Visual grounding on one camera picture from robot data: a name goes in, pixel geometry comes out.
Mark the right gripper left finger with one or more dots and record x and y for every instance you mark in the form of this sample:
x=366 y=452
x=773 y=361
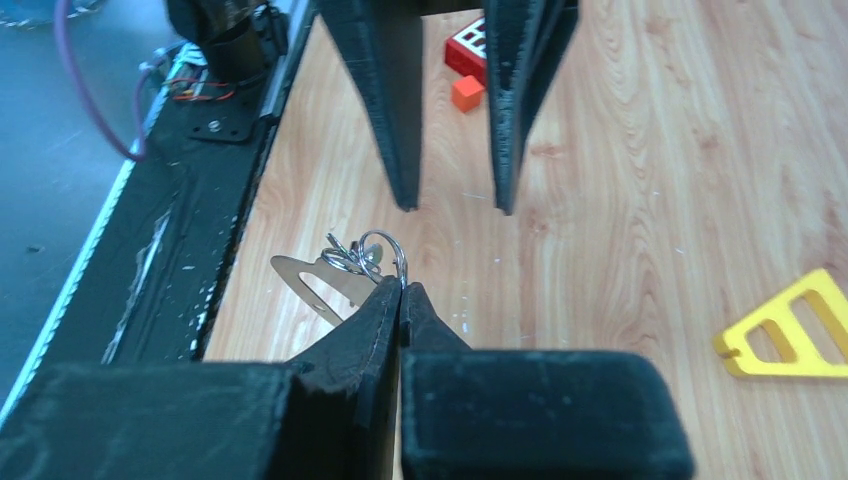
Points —
x=328 y=413

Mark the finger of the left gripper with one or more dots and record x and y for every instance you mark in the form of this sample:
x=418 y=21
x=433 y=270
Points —
x=381 y=44
x=525 y=44

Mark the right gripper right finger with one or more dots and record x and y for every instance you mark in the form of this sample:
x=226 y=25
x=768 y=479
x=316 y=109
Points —
x=530 y=414

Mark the grey metal carabiner plate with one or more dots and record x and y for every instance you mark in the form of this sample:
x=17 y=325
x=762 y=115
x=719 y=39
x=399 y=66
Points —
x=330 y=292

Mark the metal keyring with keys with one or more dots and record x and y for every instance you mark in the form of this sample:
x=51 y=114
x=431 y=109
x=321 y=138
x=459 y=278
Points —
x=362 y=258

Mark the red white toy block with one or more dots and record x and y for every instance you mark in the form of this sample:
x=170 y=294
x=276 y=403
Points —
x=465 y=51

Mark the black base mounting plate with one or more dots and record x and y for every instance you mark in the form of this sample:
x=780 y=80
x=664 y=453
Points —
x=148 y=281

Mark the yellow triangular plastic piece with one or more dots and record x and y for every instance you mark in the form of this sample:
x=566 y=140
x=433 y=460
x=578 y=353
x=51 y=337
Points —
x=800 y=357

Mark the white slotted cable duct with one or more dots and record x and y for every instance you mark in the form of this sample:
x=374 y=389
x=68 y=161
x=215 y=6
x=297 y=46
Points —
x=73 y=265

